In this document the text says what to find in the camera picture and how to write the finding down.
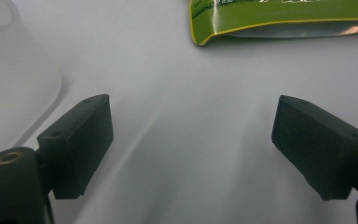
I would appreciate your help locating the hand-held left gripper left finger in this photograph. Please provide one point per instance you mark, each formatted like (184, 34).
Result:
(80, 146)

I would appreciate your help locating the green snack pouch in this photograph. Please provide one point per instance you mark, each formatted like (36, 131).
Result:
(261, 18)

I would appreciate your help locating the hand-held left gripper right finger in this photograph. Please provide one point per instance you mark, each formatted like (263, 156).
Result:
(317, 146)

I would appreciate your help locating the white plastic container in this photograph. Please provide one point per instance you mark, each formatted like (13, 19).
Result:
(15, 74)

